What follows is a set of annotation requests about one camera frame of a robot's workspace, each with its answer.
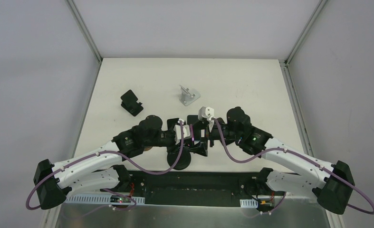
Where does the black round disc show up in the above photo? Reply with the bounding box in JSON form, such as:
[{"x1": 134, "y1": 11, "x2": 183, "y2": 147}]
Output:
[{"x1": 166, "y1": 147, "x2": 192, "y2": 171}]

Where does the purple phone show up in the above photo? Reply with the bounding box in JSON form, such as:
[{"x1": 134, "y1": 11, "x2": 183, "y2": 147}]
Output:
[{"x1": 189, "y1": 124, "x2": 194, "y2": 144}]

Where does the dark phone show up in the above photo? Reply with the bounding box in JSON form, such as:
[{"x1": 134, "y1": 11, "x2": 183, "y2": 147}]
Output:
[{"x1": 187, "y1": 115, "x2": 206, "y2": 141}]

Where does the black phone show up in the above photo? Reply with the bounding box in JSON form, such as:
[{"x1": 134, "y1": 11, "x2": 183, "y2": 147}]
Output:
[{"x1": 167, "y1": 118, "x2": 180, "y2": 130}]

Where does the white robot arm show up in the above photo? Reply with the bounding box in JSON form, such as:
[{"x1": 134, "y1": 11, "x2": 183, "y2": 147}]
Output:
[{"x1": 26, "y1": 115, "x2": 184, "y2": 210}]

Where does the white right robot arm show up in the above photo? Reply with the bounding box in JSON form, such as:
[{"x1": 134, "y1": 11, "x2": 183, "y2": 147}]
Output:
[{"x1": 198, "y1": 106, "x2": 355, "y2": 215}]

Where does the silver metal phone stand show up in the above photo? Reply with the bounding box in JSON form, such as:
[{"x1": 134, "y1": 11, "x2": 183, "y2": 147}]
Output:
[{"x1": 179, "y1": 85, "x2": 201, "y2": 106}]

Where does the black folding phone stand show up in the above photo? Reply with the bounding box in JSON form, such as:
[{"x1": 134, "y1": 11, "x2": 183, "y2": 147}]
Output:
[{"x1": 121, "y1": 90, "x2": 144, "y2": 117}]

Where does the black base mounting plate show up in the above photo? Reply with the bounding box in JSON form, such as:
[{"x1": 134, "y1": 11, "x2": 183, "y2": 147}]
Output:
[{"x1": 114, "y1": 171, "x2": 283, "y2": 207}]

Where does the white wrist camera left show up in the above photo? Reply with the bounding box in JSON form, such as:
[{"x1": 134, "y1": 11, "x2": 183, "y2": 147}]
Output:
[{"x1": 173, "y1": 118, "x2": 191, "y2": 144}]

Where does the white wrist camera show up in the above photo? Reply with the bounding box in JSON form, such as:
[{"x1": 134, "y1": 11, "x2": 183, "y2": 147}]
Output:
[
  {"x1": 173, "y1": 118, "x2": 191, "y2": 144},
  {"x1": 198, "y1": 106, "x2": 215, "y2": 132}
]

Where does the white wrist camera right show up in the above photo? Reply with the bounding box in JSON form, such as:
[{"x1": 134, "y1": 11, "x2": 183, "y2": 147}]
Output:
[{"x1": 198, "y1": 106, "x2": 215, "y2": 132}]

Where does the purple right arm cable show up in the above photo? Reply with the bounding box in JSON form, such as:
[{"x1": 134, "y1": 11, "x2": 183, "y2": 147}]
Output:
[{"x1": 213, "y1": 118, "x2": 374, "y2": 215}]

